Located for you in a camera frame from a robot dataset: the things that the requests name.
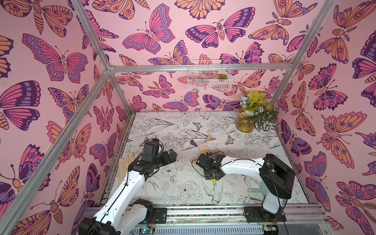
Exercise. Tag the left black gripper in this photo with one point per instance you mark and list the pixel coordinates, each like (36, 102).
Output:
(166, 160)

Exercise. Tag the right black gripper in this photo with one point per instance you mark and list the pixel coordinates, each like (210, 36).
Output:
(206, 164)

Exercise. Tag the natural wooden rectangular block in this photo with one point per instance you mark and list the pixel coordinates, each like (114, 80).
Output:
(204, 149)

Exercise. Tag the wooden triangle block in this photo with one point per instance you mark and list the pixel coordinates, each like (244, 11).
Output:
(209, 137)
(193, 159)

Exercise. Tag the purple triangular block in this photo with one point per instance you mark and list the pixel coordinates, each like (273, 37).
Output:
(193, 143)

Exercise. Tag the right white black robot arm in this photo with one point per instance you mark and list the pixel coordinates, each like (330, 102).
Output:
(276, 175)

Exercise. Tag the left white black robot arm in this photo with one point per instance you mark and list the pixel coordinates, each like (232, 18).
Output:
(114, 218)

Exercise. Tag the beige work glove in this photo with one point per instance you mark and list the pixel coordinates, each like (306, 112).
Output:
(123, 165)

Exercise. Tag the teal dustpan brush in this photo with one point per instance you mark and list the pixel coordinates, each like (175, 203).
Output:
(258, 194)

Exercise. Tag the potted plant amber vase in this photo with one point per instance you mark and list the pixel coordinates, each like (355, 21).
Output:
(256, 113)

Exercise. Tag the small succulent in basket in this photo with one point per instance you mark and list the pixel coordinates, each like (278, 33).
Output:
(222, 76)

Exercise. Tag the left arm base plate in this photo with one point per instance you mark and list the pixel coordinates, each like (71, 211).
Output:
(155, 216)

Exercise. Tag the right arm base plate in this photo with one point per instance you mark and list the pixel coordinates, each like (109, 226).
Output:
(259, 214)

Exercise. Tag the white wire basket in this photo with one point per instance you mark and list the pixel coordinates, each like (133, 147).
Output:
(203, 77)

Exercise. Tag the front aluminium rail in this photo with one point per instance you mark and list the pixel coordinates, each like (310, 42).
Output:
(302, 219)

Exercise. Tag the aluminium frame structure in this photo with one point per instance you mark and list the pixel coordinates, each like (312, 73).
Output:
(19, 205)

